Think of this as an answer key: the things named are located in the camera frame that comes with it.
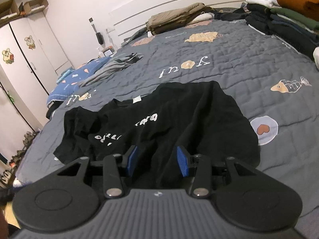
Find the white headboard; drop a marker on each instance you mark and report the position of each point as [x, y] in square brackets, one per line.
[174, 5]

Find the teal zigzag folded cloth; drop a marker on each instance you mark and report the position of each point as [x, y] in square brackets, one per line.
[65, 76]

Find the blue carrot print pillow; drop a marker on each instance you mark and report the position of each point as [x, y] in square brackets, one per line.
[64, 87]

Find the dark grey pillow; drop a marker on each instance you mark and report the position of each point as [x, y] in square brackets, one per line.
[135, 37]

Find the white folded cloth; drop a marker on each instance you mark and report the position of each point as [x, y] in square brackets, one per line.
[204, 17]

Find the white wall socket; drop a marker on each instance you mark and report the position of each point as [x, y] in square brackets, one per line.
[110, 29]

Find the mouse sticker red card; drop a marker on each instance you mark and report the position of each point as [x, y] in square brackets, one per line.
[8, 56]

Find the small brown box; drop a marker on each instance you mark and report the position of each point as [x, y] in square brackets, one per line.
[109, 51]

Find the black crumpled clothes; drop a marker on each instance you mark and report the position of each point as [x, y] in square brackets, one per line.
[231, 13]

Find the stack of folded clothes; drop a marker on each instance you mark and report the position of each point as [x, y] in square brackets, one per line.
[281, 22]

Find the white wardrobe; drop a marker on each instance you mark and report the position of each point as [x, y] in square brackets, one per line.
[37, 49]

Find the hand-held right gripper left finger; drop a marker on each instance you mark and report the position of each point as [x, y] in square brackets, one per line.
[131, 161]

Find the white pump bottle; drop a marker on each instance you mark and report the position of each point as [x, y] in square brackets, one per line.
[100, 53]

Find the black t-shirt white print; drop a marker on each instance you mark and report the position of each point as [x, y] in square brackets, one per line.
[179, 119]

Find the mouse sticker orange trim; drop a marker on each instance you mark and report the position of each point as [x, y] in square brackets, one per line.
[30, 42]

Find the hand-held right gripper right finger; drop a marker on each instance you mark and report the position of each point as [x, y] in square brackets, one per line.
[183, 163]

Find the dark cloth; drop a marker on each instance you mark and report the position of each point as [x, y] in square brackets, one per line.
[51, 110]

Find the dark brown folded garment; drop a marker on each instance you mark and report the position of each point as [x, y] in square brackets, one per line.
[174, 28]

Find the grey and black garment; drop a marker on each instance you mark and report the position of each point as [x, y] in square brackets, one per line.
[109, 68]

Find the black hairbrush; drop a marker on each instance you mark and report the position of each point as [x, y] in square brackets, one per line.
[100, 38]

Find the row of shoes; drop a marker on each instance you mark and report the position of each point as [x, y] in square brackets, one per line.
[28, 139]

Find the green hanging toy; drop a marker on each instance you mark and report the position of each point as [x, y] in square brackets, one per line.
[11, 97]

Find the khaki folded garment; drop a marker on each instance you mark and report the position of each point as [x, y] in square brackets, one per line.
[174, 15]

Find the grey quilted bedspread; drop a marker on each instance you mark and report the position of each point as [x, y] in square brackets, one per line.
[224, 64]

